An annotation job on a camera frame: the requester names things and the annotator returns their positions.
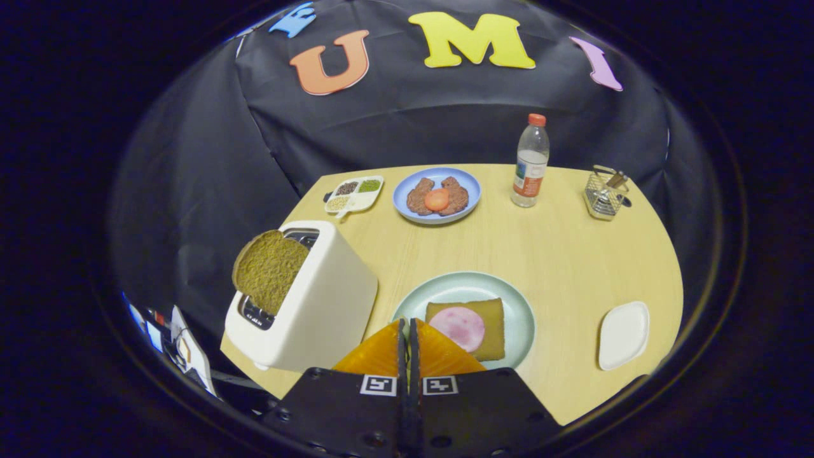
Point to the clear plastic bottle orange cap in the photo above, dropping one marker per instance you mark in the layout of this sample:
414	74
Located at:
530	165

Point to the toast slice on plate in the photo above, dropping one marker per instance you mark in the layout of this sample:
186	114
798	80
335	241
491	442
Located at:
493	318

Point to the white toaster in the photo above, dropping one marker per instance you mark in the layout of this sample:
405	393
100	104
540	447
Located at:
331	299

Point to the black backdrop cloth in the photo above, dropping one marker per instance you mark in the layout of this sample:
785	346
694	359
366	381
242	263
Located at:
413	121

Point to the pale green plate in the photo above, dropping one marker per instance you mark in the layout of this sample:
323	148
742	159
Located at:
515	305

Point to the brown meat patty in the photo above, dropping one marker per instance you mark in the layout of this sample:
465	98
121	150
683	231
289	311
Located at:
456	194
418	198

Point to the red tomato slice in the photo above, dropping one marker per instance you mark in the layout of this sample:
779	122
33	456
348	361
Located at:
437	199

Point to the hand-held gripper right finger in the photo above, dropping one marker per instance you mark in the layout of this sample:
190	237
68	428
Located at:
477	413

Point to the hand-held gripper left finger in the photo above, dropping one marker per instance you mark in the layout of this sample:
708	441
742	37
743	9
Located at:
346	413

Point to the blue plate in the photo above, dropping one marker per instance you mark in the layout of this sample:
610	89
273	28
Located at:
469	181

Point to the pink ham slice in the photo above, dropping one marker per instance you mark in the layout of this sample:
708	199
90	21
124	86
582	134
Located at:
461	327

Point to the brown bread slice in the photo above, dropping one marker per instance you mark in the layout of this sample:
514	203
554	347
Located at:
270	270

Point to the white divided seasoning tray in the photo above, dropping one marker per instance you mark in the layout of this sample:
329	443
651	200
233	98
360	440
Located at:
362	200

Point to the small white square dish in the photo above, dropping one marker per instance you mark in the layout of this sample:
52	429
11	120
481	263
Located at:
623	334

